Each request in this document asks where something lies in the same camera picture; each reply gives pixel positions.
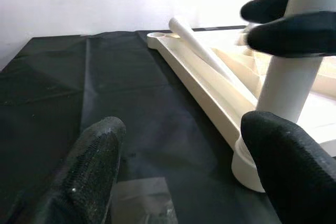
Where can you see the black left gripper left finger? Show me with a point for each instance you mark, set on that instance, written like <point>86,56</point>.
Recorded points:
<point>86,171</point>

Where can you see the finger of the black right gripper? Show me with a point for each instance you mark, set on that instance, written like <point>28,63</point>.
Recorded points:
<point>265,7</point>
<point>288,33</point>

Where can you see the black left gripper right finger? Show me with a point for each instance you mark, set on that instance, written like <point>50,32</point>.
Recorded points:
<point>288,171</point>

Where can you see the white plastic table leg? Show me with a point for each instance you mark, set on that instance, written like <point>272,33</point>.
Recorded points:
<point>288,82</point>
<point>199,48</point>

